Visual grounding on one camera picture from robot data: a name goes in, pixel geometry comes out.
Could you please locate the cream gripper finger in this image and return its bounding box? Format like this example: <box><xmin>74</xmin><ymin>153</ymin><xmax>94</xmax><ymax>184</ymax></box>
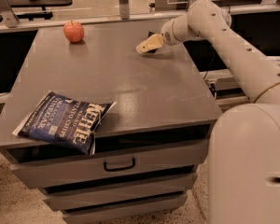
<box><xmin>136</xmin><ymin>34</ymin><xmax>163</xmax><ymax>54</ymax></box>

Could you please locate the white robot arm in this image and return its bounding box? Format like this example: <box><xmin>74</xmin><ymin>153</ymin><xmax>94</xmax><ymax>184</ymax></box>
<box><xmin>136</xmin><ymin>0</ymin><xmax>280</xmax><ymax>224</ymax></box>

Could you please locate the red apple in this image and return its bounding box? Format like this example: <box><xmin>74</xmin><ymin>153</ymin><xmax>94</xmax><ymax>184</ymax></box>
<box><xmin>63</xmin><ymin>21</ymin><xmax>84</xmax><ymax>43</ymax></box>

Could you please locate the grey drawer cabinet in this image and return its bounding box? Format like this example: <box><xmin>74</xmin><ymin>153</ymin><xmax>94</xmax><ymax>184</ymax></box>
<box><xmin>0</xmin><ymin>21</ymin><xmax>220</xmax><ymax>224</ymax></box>

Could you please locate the blue kettle chips bag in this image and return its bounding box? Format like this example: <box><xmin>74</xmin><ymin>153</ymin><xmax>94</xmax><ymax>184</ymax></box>
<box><xmin>12</xmin><ymin>91</ymin><xmax>116</xmax><ymax>156</ymax></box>

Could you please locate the black drawer handle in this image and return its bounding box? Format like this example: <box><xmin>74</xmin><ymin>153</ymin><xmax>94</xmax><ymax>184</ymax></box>
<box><xmin>104</xmin><ymin>158</ymin><xmax>136</xmax><ymax>173</ymax></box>

